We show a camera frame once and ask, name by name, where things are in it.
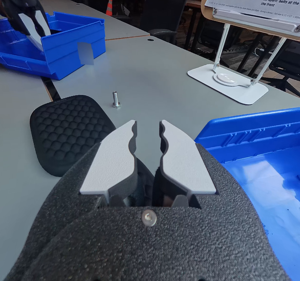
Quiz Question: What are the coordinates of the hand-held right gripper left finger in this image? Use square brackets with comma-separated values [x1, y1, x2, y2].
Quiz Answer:
[79, 120, 138, 204]

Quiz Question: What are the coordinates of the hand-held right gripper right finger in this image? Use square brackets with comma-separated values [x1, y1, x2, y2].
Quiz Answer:
[159, 120, 217, 196]

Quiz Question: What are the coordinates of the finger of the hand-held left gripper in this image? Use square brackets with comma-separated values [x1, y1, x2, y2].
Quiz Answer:
[18, 12, 44, 52]
[35, 10, 51, 37]

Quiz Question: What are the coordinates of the blue plastic bin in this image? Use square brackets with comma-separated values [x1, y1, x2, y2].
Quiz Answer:
[195, 107, 300, 281]
[0, 11, 105, 80]

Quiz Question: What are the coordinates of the printed instruction sheet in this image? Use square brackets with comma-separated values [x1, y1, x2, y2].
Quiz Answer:
[205, 0, 300, 24]

